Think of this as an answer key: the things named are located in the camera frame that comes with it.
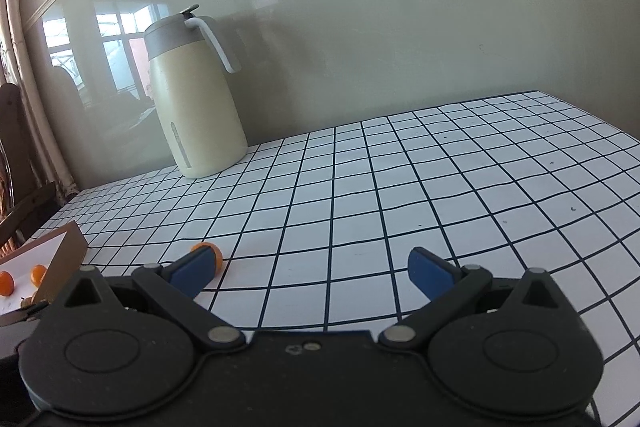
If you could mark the brown cardboard box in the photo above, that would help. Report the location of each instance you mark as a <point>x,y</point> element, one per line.
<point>62,264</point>

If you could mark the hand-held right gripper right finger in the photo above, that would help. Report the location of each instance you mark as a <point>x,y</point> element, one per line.
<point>430,274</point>

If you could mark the wooden chair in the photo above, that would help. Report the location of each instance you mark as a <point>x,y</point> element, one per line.
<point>15,132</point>

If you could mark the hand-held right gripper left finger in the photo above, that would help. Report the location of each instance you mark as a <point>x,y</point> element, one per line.
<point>195,272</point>

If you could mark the small yellow mandarin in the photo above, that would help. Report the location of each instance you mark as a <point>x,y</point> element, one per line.
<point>37,275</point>
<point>216,254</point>

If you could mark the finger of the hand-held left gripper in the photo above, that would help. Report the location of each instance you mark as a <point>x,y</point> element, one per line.
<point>20,314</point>

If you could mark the cream thermos jug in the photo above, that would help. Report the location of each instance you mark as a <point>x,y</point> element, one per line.
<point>195,107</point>

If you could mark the checkered white tablecloth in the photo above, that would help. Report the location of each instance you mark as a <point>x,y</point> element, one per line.
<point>400,187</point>

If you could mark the beige curtain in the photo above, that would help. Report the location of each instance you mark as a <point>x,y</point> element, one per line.
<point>20,57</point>

